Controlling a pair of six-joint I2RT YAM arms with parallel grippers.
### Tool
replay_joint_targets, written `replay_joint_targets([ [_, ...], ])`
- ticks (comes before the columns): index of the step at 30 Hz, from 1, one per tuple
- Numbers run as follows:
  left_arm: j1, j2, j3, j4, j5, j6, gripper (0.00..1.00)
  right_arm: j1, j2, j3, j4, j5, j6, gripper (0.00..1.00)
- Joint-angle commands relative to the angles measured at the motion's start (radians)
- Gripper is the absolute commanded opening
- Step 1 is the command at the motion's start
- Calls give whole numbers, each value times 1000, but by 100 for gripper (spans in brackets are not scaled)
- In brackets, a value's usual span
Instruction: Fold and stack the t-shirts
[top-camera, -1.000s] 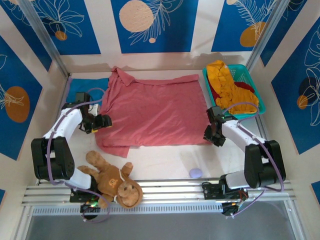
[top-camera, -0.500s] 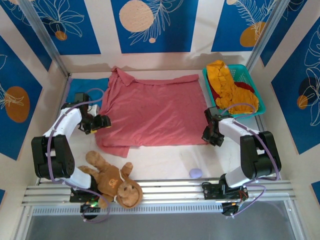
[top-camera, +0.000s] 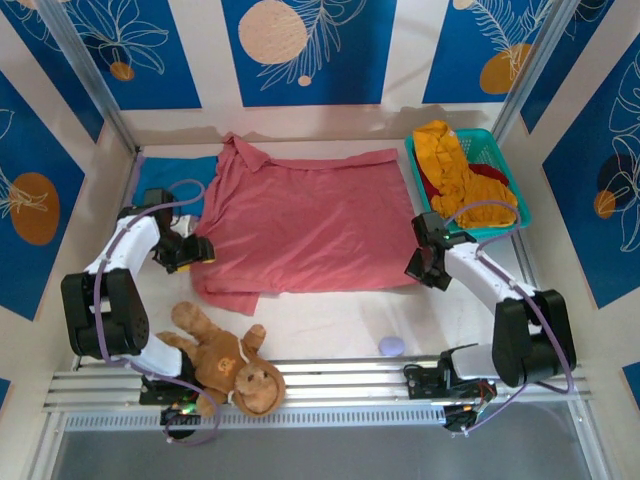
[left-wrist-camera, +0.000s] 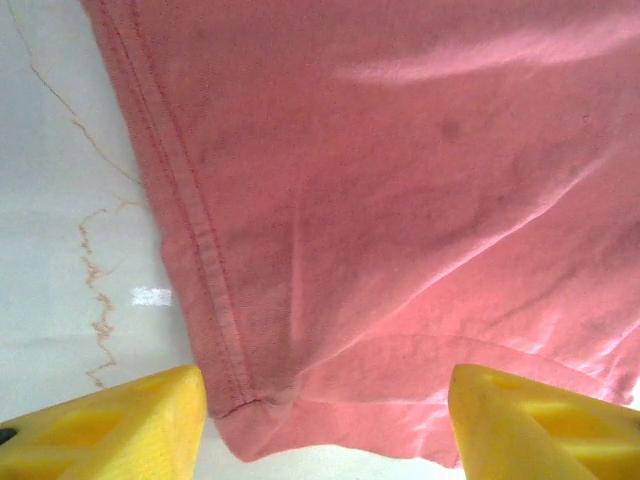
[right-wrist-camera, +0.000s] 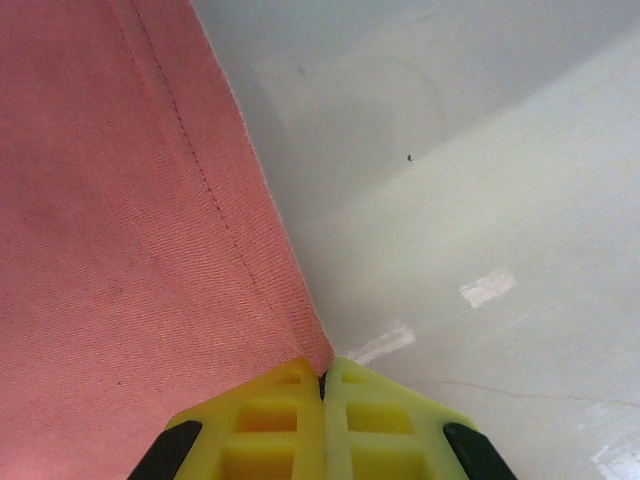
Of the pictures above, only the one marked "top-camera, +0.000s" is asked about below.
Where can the small lavender oval object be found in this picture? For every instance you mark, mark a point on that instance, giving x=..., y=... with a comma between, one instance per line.
x=391, y=346

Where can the aluminium frame post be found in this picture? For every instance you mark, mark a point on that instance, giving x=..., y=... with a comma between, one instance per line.
x=535, y=70
x=87, y=70

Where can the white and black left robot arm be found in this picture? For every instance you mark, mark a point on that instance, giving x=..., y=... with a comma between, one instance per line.
x=130, y=240

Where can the red t-shirt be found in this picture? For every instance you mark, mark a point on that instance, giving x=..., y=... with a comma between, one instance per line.
x=489, y=173

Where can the lavender cloth mat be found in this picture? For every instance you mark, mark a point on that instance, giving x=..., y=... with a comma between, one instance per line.
x=140, y=162

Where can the brown teddy bear plush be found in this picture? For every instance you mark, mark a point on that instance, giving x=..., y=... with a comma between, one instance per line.
x=220, y=360

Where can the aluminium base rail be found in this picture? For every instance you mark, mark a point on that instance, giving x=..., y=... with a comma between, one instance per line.
x=340, y=385

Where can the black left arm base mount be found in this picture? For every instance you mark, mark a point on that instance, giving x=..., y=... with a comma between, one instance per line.
x=152, y=392

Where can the pink polo shirt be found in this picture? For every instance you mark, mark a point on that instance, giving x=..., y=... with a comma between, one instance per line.
x=300, y=225

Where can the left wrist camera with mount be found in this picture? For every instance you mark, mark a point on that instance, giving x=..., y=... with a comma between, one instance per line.
x=186, y=225

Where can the orange t-shirt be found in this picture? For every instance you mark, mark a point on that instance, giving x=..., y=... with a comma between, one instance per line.
x=450, y=170

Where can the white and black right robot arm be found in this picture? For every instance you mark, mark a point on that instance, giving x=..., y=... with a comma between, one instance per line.
x=530, y=340

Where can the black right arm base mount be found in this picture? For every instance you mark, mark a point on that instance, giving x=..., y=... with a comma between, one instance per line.
x=425, y=382

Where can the teal plastic basket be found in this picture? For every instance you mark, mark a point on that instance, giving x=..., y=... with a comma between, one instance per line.
x=480, y=142

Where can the folded blue t-shirt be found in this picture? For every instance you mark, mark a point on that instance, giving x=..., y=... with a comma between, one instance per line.
x=170, y=170

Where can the aluminium table side rail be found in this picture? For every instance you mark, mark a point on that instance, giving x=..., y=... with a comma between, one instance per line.
x=523, y=252
x=125, y=195

